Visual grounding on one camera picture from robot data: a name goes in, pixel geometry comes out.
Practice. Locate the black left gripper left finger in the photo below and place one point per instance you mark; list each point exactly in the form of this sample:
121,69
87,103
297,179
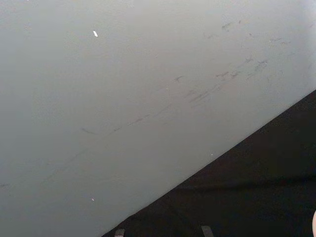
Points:
119,233

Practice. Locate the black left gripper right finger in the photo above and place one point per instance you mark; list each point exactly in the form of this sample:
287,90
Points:
207,232

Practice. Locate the white tape roll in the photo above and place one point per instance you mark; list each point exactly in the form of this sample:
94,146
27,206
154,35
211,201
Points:
314,223

